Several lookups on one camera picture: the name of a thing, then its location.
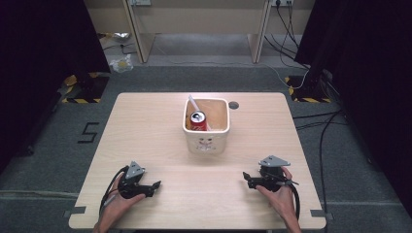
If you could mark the white wall socket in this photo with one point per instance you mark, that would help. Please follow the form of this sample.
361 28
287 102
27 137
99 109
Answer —
281 2

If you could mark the dark round table grommet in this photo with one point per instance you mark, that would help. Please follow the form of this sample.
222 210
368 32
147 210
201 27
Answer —
233 105

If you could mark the pale floor strip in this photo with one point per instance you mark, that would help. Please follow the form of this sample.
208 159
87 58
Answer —
39 194

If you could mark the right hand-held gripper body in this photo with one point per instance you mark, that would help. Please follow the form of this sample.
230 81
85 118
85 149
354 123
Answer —
271 173

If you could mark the black hazard-striped stand base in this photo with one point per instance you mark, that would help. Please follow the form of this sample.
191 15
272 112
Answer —
87 89
307 92

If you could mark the person's right hand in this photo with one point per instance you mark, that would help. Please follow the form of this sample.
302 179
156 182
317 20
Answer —
283 200

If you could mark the white power strip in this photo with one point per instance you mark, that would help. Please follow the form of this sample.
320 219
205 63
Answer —
139 2

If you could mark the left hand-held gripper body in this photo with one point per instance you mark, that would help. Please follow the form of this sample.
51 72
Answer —
134 171

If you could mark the dark curtain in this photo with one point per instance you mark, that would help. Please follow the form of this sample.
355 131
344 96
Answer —
372 64
42 64

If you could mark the grey tape strip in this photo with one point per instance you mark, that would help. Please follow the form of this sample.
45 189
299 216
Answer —
76 211
319 213

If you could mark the clear plastic bag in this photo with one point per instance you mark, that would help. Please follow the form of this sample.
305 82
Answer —
121 64

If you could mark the person's left hand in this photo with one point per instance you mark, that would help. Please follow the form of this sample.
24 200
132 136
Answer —
115 205

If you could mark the crumpled foil wrapper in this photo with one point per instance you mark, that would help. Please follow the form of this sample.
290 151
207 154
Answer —
119 35

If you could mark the red drink can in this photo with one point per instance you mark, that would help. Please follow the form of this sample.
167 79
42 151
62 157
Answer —
198 121

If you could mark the cream square bin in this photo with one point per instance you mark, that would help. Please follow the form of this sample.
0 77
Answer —
207 139

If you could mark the white straw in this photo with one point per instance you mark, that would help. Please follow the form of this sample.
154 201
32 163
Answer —
194 103

